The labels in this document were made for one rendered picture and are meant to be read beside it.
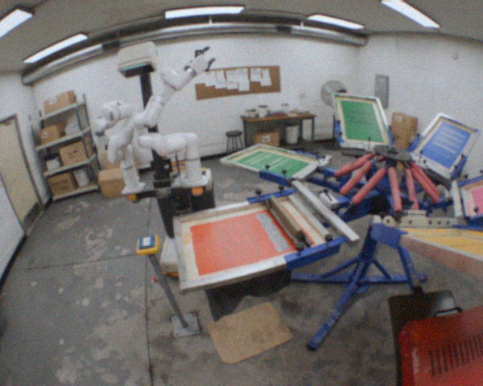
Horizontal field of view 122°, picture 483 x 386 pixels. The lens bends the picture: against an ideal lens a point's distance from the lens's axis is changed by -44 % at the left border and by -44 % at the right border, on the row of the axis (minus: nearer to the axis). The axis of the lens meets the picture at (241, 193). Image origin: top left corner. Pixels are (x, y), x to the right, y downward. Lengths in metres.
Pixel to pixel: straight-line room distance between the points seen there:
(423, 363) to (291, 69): 5.29
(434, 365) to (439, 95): 4.72
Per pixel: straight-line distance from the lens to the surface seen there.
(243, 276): 1.05
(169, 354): 2.01
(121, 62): 1.31
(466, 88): 4.87
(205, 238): 1.31
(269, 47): 5.21
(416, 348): 0.85
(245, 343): 1.92
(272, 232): 1.29
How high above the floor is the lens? 1.78
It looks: 29 degrees down
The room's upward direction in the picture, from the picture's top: 4 degrees counter-clockwise
